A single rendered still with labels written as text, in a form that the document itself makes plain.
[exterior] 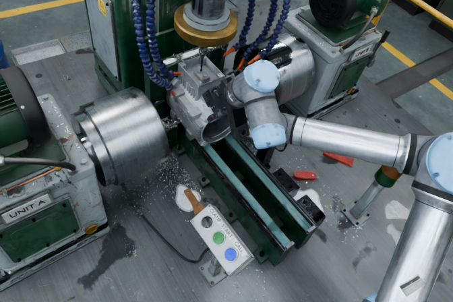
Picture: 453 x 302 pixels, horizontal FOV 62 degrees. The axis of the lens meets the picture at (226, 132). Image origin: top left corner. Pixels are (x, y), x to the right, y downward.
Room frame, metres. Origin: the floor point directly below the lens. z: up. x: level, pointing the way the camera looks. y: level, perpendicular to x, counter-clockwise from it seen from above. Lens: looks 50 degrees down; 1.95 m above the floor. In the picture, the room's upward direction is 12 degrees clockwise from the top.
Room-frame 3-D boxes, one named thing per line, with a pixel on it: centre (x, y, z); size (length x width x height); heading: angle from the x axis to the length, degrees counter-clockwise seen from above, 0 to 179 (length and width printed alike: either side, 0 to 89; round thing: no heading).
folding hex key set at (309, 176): (0.83, -0.32, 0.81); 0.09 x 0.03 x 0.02; 98
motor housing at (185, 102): (0.89, 0.09, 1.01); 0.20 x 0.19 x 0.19; 45
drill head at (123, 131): (0.63, 0.34, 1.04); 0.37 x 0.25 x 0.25; 135
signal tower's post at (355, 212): (0.72, -0.51, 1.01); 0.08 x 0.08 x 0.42; 45
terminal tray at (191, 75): (0.91, 0.12, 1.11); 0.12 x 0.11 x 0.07; 45
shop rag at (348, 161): (1.01, -0.47, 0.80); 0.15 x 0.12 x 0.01; 164
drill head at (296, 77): (1.12, -0.14, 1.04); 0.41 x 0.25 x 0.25; 135
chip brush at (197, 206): (0.60, 0.03, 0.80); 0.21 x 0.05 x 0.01; 42
